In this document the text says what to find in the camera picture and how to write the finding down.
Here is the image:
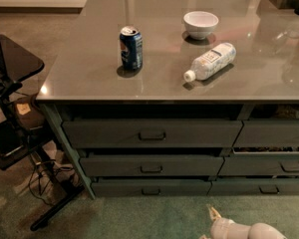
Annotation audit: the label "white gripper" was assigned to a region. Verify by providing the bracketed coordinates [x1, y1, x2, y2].
[198, 204, 250, 239]

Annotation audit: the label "grey drawer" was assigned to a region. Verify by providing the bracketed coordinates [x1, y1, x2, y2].
[208, 178, 299, 196]
[218, 153, 299, 176]
[234, 119, 299, 147]
[80, 154, 223, 177]
[92, 179, 211, 197]
[62, 119, 242, 148]

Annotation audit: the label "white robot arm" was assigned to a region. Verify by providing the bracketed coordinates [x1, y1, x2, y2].
[199, 205, 288, 239]

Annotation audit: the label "clear plastic water bottle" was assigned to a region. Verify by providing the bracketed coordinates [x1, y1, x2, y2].
[183, 43, 236, 83]

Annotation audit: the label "blue Pepsi soda can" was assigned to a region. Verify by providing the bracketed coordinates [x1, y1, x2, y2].
[120, 26, 143, 71]

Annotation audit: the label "white ceramic bowl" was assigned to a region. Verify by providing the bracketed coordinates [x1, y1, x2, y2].
[183, 11, 219, 40]

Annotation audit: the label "brown box with label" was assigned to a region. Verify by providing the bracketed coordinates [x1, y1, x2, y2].
[13, 95, 45, 130]

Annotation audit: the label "black laptop stand cart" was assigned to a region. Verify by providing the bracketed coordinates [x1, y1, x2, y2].
[0, 33, 85, 232]

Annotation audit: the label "grey drawer cabinet frame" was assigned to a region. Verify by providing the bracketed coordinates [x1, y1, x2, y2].
[42, 100, 299, 197]

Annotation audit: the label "black cables on floor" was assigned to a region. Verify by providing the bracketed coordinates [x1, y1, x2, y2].
[27, 152, 81, 207]

